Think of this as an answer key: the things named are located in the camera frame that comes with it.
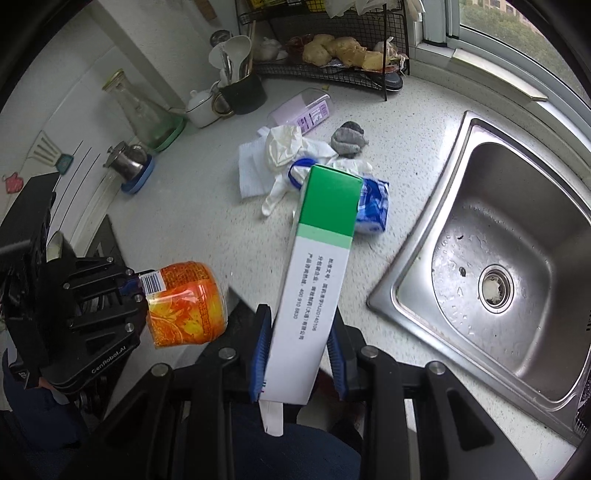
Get green plastic tray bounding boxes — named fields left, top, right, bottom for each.
left=135, top=115, right=186, bottom=152

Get blue white plastic wrapper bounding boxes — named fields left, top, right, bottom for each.
left=355, top=177, right=390, bottom=235

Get glass carafe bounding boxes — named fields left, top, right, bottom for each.
left=102, top=69, right=176, bottom=134

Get white paper towel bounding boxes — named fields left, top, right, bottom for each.
left=238, top=125, right=338, bottom=199

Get blue coaster dish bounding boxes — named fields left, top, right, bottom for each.
left=120, top=155, right=155, bottom=195

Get orange plastic cup container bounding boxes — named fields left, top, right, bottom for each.
left=139, top=261, right=228, bottom=348

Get white ceramic sugar pot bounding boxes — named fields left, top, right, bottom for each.
left=185, top=89, right=221, bottom=129

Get cream latex glove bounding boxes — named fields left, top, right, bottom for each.
left=262, top=121, right=374, bottom=217

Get black wire shelf rack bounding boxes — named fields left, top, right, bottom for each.
left=235, top=1, right=410, bottom=96

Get window frame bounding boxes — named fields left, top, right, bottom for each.
left=419, top=1, right=590, bottom=136

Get ginger root pieces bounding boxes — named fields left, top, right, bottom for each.
left=301, top=34, right=385, bottom=71

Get dark green utensil mug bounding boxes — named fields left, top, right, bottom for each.
left=211, top=73, right=267, bottom=117

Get white ladle spoon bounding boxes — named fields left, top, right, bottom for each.
left=208, top=35, right=252, bottom=86

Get clear purple soap bottle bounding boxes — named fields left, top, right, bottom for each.
left=266, top=88, right=334, bottom=134

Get green white cardboard box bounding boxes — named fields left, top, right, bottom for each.
left=259, top=165, right=363, bottom=437

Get stainless steel sink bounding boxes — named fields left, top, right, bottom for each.
left=368, top=112, right=590, bottom=444

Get dark blue sleeve forearm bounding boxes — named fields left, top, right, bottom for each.
left=1, top=354, right=88, bottom=479

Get grey black sock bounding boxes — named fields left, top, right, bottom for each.
left=331, top=121, right=368, bottom=158

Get small steel teapot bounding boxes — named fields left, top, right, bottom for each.
left=103, top=141, right=148, bottom=182

